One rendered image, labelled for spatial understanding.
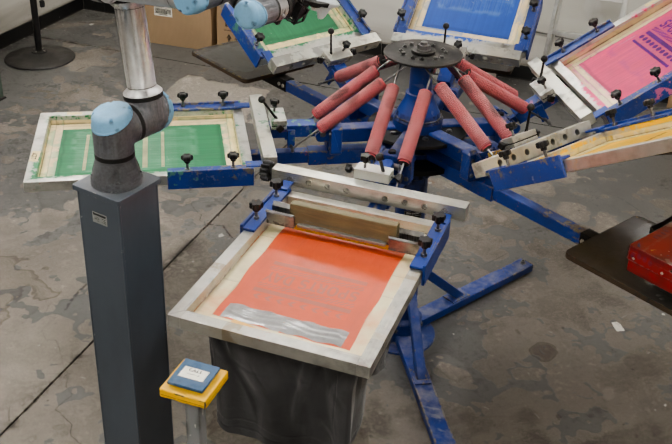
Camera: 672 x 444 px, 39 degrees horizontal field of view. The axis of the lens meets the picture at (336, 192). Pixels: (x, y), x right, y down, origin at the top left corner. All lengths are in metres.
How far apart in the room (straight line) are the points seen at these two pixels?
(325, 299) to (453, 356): 1.47
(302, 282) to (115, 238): 0.56
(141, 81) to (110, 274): 0.59
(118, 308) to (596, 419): 1.96
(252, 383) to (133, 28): 1.06
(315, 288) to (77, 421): 1.38
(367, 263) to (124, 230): 0.73
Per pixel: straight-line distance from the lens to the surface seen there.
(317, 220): 2.97
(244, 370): 2.74
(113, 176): 2.77
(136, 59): 2.77
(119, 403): 3.25
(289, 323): 2.62
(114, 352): 3.11
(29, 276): 4.68
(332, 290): 2.76
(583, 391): 4.06
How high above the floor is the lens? 2.52
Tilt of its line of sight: 29 degrees down
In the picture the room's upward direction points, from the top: 2 degrees clockwise
